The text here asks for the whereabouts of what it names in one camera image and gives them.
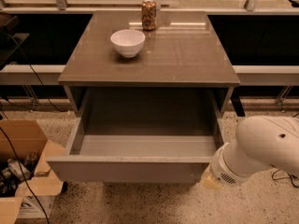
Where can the plastic bottle in box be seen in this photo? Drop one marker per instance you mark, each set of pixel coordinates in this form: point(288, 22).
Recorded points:
point(18, 169)

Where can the white ceramic bowl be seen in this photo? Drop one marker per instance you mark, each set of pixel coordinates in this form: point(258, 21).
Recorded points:
point(128, 42)

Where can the grey top drawer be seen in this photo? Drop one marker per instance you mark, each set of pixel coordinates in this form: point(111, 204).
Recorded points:
point(141, 136)

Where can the orange soda can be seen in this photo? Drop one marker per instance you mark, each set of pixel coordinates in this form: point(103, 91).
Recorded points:
point(148, 15)

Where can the white metal window rail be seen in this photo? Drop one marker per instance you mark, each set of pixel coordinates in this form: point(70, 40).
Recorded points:
point(249, 75)

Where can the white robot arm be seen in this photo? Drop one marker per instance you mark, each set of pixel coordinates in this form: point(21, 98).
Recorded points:
point(261, 143)

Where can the open cardboard box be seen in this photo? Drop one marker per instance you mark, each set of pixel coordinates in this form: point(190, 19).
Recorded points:
point(28, 185)

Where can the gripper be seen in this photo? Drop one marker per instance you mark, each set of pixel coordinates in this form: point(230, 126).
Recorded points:
point(222, 170)

